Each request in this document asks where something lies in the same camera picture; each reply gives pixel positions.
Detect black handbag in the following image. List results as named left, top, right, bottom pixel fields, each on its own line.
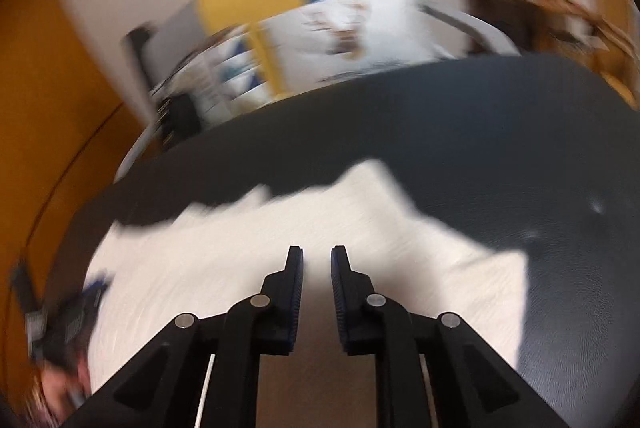
left=152, top=92, right=203, bottom=149

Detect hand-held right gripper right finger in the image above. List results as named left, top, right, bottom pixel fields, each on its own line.
left=330, top=245, right=571, bottom=428

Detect wooden side table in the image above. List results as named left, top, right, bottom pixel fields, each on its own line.
left=465, top=0, right=640, bottom=73

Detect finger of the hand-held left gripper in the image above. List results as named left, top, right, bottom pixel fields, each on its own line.
left=82, top=275, right=113, bottom=303

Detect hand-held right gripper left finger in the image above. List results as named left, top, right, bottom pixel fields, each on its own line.
left=60, top=245, right=305, bottom=428

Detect triangle and animal print pillow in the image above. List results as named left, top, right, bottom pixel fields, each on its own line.
left=190, top=25, right=271, bottom=129

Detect white deer print pillow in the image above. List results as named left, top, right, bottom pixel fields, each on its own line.
left=257, top=0, right=441, bottom=101

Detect cream knitted sweater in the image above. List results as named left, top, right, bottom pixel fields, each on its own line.
left=87, top=160, right=528, bottom=428

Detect person's left hand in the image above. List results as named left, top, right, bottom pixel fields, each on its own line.
left=42, top=350, right=93, bottom=409

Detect orange wooden wardrobe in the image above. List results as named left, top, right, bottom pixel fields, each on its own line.
left=0, top=0, right=151, bottom=409

